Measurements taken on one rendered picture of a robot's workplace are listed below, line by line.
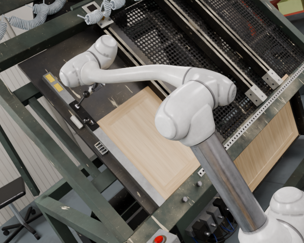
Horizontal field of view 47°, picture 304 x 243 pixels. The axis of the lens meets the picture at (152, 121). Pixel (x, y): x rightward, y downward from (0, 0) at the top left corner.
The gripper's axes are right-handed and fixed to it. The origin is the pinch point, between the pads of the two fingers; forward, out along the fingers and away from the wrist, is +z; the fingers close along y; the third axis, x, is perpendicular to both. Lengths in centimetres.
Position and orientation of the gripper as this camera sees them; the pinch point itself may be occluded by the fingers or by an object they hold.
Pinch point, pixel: (91, 89)
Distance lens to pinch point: 186.4
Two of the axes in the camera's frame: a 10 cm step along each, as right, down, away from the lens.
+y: -6.7, -7.3, 1.1
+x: -6.6, 5.3, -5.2
